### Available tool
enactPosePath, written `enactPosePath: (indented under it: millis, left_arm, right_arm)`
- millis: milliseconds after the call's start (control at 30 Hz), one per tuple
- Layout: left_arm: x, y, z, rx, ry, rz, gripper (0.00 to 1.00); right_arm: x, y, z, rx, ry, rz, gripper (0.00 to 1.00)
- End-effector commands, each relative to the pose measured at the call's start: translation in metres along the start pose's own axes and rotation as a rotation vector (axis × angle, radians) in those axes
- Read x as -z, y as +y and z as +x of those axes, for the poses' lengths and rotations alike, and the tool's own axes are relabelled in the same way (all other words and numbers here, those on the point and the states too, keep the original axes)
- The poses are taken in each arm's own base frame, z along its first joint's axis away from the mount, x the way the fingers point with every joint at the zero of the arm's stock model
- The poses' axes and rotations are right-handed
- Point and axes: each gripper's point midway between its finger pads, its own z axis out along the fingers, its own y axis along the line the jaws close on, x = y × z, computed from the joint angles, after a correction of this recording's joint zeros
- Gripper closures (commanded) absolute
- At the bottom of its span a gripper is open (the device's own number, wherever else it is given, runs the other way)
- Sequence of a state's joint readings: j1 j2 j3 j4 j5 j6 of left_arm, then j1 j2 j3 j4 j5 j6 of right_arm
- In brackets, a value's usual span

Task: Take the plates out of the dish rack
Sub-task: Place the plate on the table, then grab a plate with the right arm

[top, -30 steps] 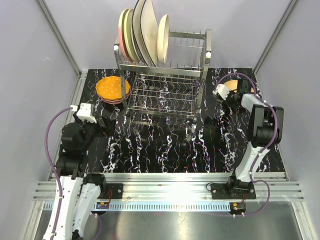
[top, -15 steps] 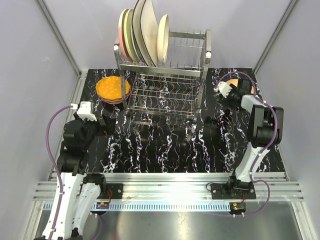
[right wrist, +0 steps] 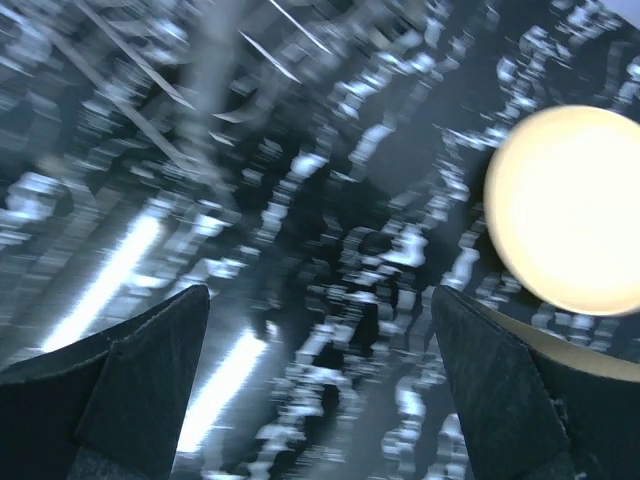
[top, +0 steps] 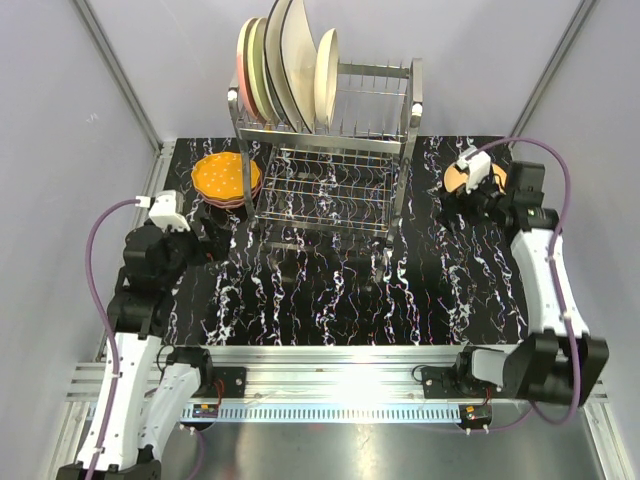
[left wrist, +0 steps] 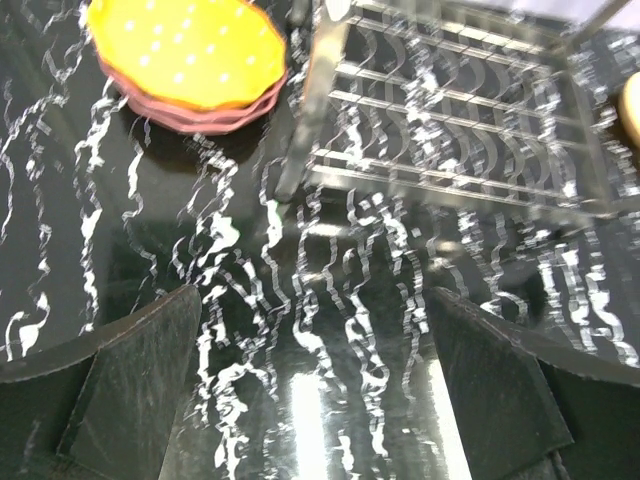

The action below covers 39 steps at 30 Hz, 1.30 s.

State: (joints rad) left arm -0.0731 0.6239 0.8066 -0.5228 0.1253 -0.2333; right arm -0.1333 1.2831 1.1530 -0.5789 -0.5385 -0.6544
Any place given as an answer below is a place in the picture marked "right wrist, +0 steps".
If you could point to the steel two-tier dish rack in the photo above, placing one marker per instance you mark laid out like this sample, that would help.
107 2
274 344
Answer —
200 80

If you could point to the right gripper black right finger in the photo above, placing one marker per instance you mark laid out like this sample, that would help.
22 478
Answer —
532 405

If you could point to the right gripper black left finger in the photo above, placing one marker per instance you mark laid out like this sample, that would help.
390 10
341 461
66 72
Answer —
109 406

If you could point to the tan round plate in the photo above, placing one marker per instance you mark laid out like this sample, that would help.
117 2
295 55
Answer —
561 202

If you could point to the black marble pattern mat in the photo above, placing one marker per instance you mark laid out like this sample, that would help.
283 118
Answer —
320 358

